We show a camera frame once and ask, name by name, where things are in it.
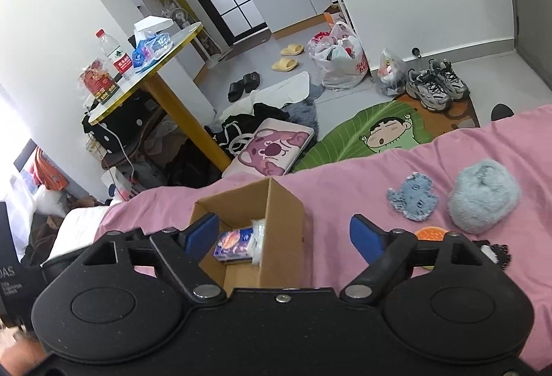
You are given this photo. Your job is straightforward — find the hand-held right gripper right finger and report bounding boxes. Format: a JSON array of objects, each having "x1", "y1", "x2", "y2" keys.
[{"x1": 340, "y1": 213, "x2": 510, "y2": 304}]

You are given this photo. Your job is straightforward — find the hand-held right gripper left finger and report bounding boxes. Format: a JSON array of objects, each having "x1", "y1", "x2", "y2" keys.
[{"x1": 77, "y1": 212, "x2": 228, "y2": 305}]

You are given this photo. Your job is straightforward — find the blue denim stuffed toy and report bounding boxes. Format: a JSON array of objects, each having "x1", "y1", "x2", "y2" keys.
[{"x1": 386, "y1": 172, "x2": 440, "y2": 222}]

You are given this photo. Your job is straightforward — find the orange round patch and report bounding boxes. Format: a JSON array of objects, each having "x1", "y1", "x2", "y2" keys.
[{"x1": 414, "y1": 225, "x2": 447, "y2": 270}]

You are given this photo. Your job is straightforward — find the brown cardboard box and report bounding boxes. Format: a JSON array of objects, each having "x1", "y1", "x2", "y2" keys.
[{"x1": 183, "y1": 177, "x2": 312, "y2": 291}]

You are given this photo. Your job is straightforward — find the grey-blue fluffy plush ball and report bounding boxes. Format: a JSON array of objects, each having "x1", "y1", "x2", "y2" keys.
[{"x1": 447, "y1": 158, "x2": 522, "y2": 235}]

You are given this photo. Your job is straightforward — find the black lace cloth piece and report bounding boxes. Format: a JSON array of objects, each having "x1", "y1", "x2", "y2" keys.
[{"x1": 473, "y1": 241, "x2": 512, "y2": 272}]

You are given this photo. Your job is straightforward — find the white crumpled plastic wrap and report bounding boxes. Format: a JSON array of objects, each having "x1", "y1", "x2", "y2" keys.
[{"x1": 249, "y1": 219, "x2": 269, "y2": 270}]

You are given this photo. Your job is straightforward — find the white printed package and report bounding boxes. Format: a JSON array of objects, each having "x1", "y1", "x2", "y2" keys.
[{"x1": 102, "y1": 170, "x2": 139, "y2": 201}]

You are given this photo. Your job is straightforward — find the green cartoon leaf floor mat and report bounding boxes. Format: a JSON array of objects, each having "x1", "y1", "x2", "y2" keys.
[{"x1": 293, "y1": 99, "x2": 482, "y2": 175}]

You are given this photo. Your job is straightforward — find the pink bear cushion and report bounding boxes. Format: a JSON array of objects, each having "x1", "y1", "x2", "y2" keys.
[{"x1": 228, "y1": 117, "x2": 315, "y2": 178}]

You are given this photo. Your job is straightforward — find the pink bed sheet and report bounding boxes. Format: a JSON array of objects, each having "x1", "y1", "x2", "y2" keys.
[{"x1": 43, "y1": 102, "x2": 552, "y2": 376}]

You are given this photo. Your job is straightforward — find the black clothes pile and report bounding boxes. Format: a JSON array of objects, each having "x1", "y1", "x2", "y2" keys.
[{"x1": 204, "y1": 102, "x2": 290, "y2": 153}]

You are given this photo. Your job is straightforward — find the wooden chair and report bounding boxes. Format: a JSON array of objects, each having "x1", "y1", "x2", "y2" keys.
[{"x1": 100, "y1": 112, "x2": 175, "y2": 170}]

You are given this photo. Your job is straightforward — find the black polka dot bag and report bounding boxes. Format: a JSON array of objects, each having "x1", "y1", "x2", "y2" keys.
[{"x1": 82, "y1": 93, "x2": 155, "y2": 158}]

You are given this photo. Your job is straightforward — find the grey white sneaker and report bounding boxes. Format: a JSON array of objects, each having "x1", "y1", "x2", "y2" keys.
[
  {"x1": 405, "y1": 68, "x2": 452, "y2": 112},
  {"x1": 428, "y1": 59, "x2": 471, "y2": 101}
]

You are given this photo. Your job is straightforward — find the white bedding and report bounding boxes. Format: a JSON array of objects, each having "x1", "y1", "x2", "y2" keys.
[{"x1": 0, "y1": 174, "x2": 72, "y2": 226}]

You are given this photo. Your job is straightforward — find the orange cloth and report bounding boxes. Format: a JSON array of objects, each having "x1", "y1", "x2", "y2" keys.
[{"x1": 33, "y1": 147, "x2": 70, "y2": 192}]

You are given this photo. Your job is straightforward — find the white towel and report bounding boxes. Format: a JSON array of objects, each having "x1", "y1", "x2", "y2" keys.
[{"x1": 241, "y1": 71, "x2": 312, "y2": 108}]

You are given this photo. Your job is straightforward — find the small clear plastic bag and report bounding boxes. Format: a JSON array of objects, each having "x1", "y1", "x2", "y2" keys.
[{"x1": 375, "y1": 49, "x2": 408, "y2": 98}]

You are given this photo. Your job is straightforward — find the large white plastic bag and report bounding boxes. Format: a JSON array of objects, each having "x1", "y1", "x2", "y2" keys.
[{"x1": 307, "y1": 21, "x2": 372, "y2": 91}]

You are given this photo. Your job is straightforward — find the white table with yellow legs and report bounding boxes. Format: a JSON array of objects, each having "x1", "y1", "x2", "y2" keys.
[{"x1": 82, "y1": 21, "x2": 234, "y2": 173}]

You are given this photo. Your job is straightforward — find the red snack bag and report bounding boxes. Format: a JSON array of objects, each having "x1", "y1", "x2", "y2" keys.
[{"x1": 78, "y1": 59, "x2": 120, "y2": 105}]

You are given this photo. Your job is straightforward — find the dark round object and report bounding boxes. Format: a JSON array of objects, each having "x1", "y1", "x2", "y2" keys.
[{"x1": 491, "y1": 103, "x2": 515, "y2": 121}]

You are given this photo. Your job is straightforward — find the black printed box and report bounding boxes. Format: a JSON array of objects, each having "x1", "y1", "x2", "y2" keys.
[{"x1": 0, "y1": 201, "x2": 45, "y2": 318}]

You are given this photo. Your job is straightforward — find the blue plastic packets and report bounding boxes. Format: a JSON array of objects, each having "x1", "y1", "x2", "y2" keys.
[{"x1": 130, "y1": 31, "x2": 174, "y2": 70}]

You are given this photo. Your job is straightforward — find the clear water bottle red cap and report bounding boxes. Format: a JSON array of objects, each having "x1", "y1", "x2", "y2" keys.
[{"x1": 95, "y1": 29, "x2": 132, "y2": 79}]

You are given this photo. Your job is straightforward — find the white tissue box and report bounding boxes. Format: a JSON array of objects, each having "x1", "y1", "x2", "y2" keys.
[{"x1": 133, "y1": 15, "x2": 175, "y2": 41}]

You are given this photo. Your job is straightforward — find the white standing fan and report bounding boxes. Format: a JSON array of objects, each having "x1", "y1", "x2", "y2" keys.
[{"x1": 161, "y1": 6, "x2": 229, "y2": 69}]

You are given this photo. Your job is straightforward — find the white cable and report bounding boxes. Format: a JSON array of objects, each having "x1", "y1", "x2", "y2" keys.
[{"x1": 88, "y1": 111, "x2": 139, "y2": 196}]

